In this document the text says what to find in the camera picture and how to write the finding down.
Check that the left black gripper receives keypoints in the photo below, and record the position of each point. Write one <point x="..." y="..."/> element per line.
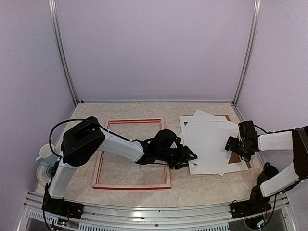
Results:
<point x="184" y="157"/>

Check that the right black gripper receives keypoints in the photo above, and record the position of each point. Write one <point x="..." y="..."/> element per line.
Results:
<point x="233" y="147"/>

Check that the brown backing board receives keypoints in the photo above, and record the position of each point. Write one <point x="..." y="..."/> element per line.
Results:
<point x="234" y="158"/>

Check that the white photo paper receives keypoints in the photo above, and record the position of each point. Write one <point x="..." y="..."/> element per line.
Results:
<point x="207" y="142"/>

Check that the white mat board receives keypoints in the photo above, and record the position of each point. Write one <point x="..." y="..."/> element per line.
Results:
<point x="216" y="169"/>

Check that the wooden red photo frame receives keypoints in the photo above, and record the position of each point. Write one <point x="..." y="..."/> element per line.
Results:
<point x="96" y="173"/>

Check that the clear acrylic sheet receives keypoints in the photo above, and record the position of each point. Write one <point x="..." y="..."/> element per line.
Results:
<point x="132" y="175"/>

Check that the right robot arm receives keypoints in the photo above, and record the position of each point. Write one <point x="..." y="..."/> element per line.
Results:
<point x="286" y="156"/>

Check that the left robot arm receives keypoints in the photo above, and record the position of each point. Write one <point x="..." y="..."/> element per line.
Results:
<point x="88" y="136"/>

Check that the light blue cup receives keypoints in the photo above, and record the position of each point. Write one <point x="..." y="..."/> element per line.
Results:
<point x="46" y="156"/>

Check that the white round plate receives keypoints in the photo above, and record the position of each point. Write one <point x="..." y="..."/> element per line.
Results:
<point x="44" y="169"/>

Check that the aluminium front rail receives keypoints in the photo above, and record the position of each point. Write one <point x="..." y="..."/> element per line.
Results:
<point x="193" y="218"/>

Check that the right aluminium post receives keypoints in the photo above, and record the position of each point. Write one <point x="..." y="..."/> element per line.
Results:
<point x="248" y="52"/>

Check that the aluminium post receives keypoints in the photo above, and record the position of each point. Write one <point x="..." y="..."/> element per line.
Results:
<point x="61" y="52"/>
<point x="248" y="52"/>

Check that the left aluminium post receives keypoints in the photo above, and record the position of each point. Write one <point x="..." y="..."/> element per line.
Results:
<point x="61" y="52"/>

